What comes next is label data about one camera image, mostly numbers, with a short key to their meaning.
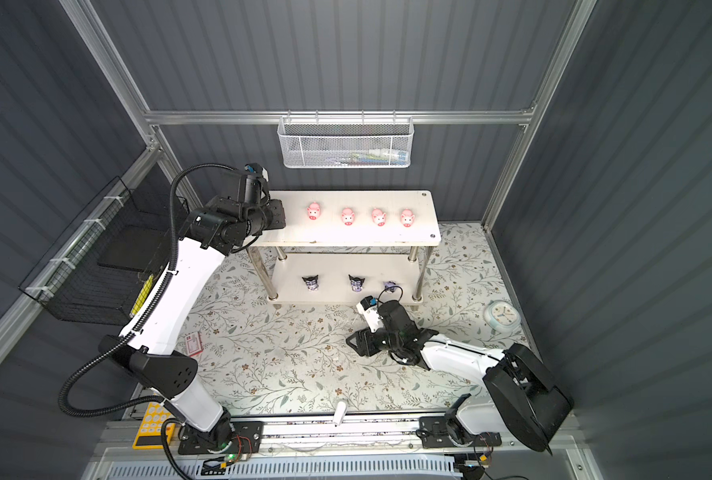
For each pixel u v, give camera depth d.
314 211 0.74
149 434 0.74
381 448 0.73
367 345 0.74
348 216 0.73
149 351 0.42
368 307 0.77
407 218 0.72
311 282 0.91
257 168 0.63
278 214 0.66
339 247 1.14
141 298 0.68
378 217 0.72
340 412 0.75
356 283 0.91
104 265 0.74
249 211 0.55
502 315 0.92
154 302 0.43
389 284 0.94
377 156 0.92
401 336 0.67
